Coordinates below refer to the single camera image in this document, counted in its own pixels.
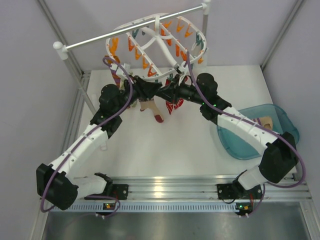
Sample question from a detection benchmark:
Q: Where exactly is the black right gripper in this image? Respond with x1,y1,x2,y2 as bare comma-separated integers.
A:
156,75,206,106

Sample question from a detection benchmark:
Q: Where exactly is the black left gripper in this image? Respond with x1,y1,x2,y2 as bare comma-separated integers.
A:
113,74,162,115

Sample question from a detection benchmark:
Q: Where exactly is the striped pink purple sock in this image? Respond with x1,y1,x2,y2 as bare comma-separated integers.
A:
139,98,164,123

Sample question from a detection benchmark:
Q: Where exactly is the white round clip hanger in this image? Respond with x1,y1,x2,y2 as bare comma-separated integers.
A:
105,13,208,82

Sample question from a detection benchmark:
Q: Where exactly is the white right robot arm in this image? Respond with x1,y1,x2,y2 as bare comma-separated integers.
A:
156,73,300,199

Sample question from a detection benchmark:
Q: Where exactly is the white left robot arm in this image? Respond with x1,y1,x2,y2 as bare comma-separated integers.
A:
36,76,162,213

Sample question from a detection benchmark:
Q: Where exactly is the red patterned sock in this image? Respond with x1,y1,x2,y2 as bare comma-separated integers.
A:
165,98,184,115

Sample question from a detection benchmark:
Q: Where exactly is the maroon sock pair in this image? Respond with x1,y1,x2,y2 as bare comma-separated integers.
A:
107,55,137,109

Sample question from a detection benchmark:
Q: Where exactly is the white metal drying rack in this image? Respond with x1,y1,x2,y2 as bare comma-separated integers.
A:
51,0,213,152

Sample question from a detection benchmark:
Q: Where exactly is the teal plastic basin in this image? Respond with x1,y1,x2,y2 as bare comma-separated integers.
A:
216,104,300,160

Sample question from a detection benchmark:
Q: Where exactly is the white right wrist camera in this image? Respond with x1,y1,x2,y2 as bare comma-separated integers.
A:
174,64,189,75

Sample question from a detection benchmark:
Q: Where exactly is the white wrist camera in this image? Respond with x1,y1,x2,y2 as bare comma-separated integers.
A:
174,64,189,75
111,63,131,79

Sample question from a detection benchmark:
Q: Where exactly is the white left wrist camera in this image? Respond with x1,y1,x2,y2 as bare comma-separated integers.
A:
111,63,131,79

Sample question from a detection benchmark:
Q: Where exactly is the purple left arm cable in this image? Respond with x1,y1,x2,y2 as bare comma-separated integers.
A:
40,56,135,213

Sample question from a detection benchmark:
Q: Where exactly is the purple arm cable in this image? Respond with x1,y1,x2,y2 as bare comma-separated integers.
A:
184,51,307,216
40,56,135,213

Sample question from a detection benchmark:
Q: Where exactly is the aluminium rail base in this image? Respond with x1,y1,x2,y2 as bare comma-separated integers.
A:
39,174,311,213

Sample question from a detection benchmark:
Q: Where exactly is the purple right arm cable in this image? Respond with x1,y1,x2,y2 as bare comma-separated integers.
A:
184,51,307,216

